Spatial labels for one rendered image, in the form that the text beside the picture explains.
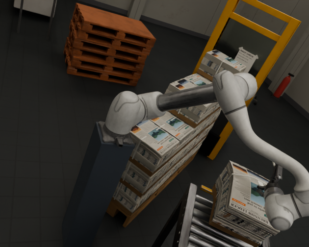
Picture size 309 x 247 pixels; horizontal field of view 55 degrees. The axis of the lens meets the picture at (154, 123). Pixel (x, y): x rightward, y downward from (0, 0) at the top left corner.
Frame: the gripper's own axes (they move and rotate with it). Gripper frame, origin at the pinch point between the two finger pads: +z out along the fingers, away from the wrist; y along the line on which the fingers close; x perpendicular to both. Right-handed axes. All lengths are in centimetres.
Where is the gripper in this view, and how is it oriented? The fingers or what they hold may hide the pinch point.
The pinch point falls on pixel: (267, 171)
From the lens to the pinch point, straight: 171.4
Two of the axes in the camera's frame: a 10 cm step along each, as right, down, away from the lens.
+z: 2.0, -3.8, 9.0
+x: 8.9, 4.5, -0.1
